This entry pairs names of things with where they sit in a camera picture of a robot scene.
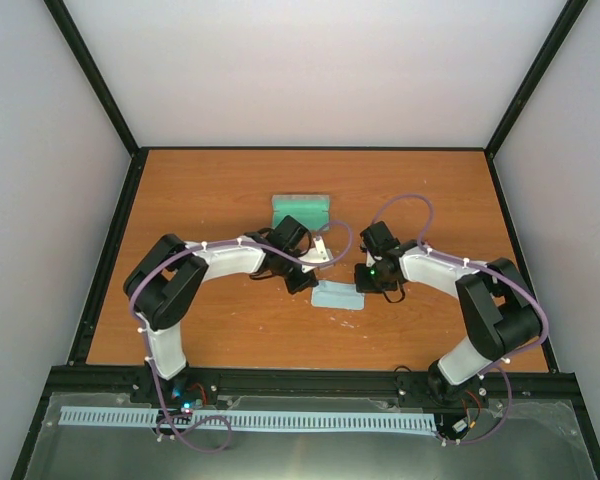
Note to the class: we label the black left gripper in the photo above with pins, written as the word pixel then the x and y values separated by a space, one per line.
pixel 308 280

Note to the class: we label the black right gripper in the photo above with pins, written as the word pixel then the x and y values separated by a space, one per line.
pixel 364 287

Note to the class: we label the light blue cleaning cloth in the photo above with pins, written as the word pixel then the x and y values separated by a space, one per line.
pixel 337 295

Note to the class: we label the grey glasses case green lining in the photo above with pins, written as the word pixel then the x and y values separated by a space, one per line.
pixel 311 210

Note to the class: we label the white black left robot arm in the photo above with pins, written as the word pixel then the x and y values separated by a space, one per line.
pixel 161 289

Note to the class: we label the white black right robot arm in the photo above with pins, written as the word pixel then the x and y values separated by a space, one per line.
pixel 499 313

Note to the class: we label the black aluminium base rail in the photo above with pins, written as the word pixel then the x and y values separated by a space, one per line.
pixel 409 389

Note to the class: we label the black enclosure frame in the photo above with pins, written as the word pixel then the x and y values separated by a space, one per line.
pixel 95 80

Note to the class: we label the light blue slotted cable duct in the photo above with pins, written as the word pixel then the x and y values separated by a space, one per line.
pixel 254 421

